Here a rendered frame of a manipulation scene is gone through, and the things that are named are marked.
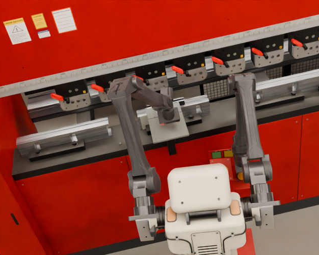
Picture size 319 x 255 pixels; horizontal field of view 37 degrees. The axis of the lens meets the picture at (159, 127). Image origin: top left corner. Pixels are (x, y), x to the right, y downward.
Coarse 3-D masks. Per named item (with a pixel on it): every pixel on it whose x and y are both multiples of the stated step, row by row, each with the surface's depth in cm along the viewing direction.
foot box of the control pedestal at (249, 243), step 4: (248, 228) 291; (248, 232) 289; (248, 236) 287; (252, 236) 286; (248, 240) 285; (252, 240) 284; (248, 244) 282; (252, 244) 282; (240, 248) 281; (244, 248) 281; (248, 248) 280; (252, 248) 280; (240, 252) 279; (244, 252) 279; (248, 252) 279; (252, 252) 278
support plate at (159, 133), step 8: (176, 104) 250; (152, 112) 248; (152, 120) 244; (184, 120) 240; (152, 128) 239; (160, 128) 239; (168, 128) 238; (176, 128) 237; (184, 128) 236; (152, 136) 235; (160, 136) 234; (168, 136) 233; (176, 136) 232; (184, 136) 232
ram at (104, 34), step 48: (0, 0) 198; (48, 0) 201; (96, 0) 205; (144, 0) 209; (192, 0) 212; (240, 0) 216; (288, 0) 220; (0, 48) 212; (48, 48) 216; (96, 48) 220; (144, 48) 224; (0, 96) 229
